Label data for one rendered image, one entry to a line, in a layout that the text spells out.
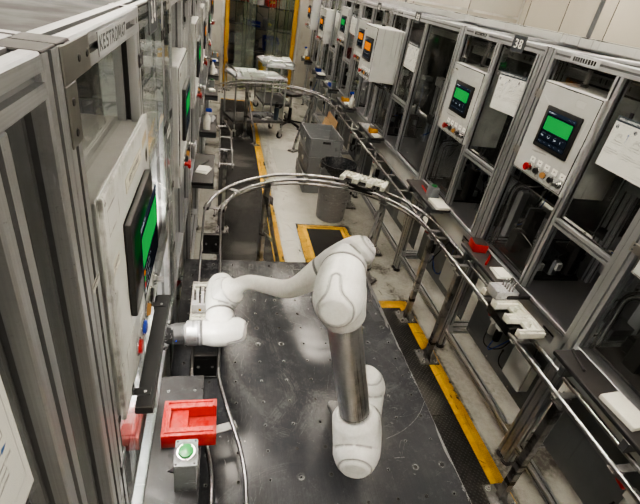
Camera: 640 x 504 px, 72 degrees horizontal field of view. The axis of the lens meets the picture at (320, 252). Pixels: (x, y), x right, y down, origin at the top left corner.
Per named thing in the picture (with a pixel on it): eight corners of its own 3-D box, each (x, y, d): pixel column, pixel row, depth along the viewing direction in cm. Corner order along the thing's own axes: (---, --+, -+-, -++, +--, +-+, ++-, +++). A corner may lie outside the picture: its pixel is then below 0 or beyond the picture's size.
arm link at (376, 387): (377, 399, 178) (390, 360, 166) (375, 438, 162) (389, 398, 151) (338, 390, 178) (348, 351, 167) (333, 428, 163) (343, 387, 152)
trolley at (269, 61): (293, 121, 775) (300, 62, 725) (260, 119, 755) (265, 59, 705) (281, 108, 841) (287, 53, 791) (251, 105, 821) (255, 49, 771)
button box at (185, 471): (196, 490, 119) (197, 464, 113) (166, 493, 117) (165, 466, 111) (198, 463, 125) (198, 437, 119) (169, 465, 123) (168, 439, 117)
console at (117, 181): (141, 419, 83) (122, 201, 60) (-33, 428, 77) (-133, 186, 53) (165, 286, 118) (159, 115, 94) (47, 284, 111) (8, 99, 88)
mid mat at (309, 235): (373, 283, 381) (373, 281, 380) (311, 281, 368) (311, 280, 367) (346, 226, 463) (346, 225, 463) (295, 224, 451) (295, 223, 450)
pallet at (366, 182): (337, 185, 348) (340, 174, 343) (343, 180, 360) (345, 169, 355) (381, 199, 339) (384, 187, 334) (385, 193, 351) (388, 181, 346)
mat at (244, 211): (288, 278, 367) (288, 277, 366) (215, 277, 353) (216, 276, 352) (251, 101, 849) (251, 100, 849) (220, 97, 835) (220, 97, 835)
